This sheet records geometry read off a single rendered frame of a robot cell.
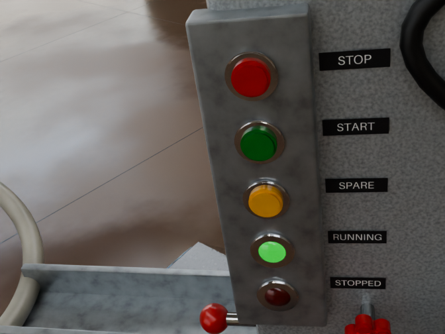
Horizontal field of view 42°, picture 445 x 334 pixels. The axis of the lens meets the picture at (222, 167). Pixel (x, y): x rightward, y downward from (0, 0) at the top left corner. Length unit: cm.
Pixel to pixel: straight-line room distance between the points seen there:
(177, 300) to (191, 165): 239
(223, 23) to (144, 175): 280
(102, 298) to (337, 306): 39
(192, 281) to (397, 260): 34
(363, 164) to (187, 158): 281
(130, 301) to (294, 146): 46
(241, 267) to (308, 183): 10
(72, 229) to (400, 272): 250
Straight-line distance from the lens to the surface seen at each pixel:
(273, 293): 50
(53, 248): 284
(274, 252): 46
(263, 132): 40
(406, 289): 52
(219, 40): 38
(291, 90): 39
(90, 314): 81
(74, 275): 82
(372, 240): 48
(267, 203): 43
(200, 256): 124
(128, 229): 280
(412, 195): 46
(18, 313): 82
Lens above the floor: 166
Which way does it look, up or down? 32 degrees down
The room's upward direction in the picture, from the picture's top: 9 degrees counter-clockwise
